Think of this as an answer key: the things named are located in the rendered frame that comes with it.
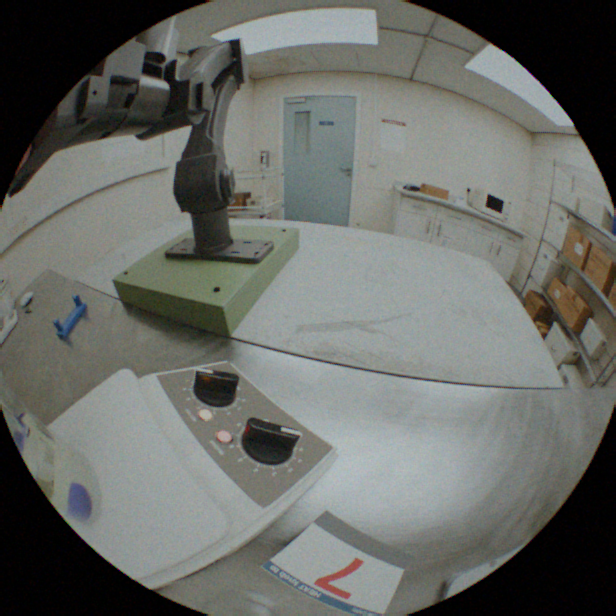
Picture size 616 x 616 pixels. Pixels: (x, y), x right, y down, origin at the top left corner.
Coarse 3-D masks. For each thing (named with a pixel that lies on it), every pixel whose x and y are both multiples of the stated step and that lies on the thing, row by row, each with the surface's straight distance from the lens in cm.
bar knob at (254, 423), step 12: (252, 420) 13; (264, 420) 14; (252, 432) 13; (264, 432) 13; (276, 432) 13; (288, 432) 13; (252, 444) 14; (264, 444) 14; (276, 444) 14; (288, 444) 14; (252, 456) 14; (264, 456) 14; (276, 456) 14; (288, 456) 14
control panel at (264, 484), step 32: (160, 384) 17; (192, 384) 17; (192, 416) 15; (224, 416) 15; (256, 416) 16; (288, 416) 17; (224, 448) 14; (320, 448) 16; (256, 480) 13; (288, 480) 13
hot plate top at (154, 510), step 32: (128, 384) 15; (64, 416) 19; (96, 416) 16; (128, 416) 14; (96, 448) 15; (128, 448) 13; (160, 448) 12; (128, 480) 13; (160, 480) 12; (192, 480) 11; (128, 512) 13; (160, 512) 12; (192, 512) 11; (224, 512) 11; (96, 544) 16; (128, 544) 13; (160, 544) 12; (192, 544) 11
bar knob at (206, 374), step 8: (200, 368) 16; (200, 376) 16; (208, 376) 16; (216, 376) 16; (224, 376) 16; (232, 376) 16; (200, 384) 16; (208, 384) 16; (216, 384) 16; (224, 384) 16; (232, 384) 16; (200, 392) 16; (208, 392) 16; (216, 392) 17; (224, 392) 17; (232, 392) 17; (200, 400) 16; (208, 400) 16; (216, 400) 16; (224, 400) 16; (232, 400) 16
